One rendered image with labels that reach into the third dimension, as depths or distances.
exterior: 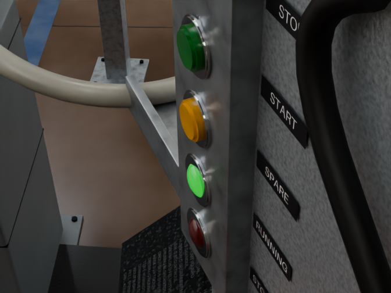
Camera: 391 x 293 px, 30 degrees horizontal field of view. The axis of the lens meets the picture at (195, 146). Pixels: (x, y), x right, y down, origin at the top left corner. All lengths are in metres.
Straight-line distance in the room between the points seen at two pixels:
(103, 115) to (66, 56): 0.41
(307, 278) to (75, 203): 1.92
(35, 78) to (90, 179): 1.47
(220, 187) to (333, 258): 0.10
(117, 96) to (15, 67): 0.13
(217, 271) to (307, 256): 0.12
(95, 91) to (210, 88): 0.50
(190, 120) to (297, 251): 0.10
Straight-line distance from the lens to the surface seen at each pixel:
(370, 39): 0.28
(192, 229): 0.49
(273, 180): 0.39
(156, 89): 0.89
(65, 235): 2.19
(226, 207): 0.43
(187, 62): 0.39
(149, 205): 2.25
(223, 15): 0.35
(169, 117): 0.89
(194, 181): 0.45
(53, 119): 2.60
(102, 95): 0.89
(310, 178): 0.35
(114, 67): 2.70
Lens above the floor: 1.65
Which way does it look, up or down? 42 degrees down
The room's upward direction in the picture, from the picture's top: 1 degrees counter-clockwise
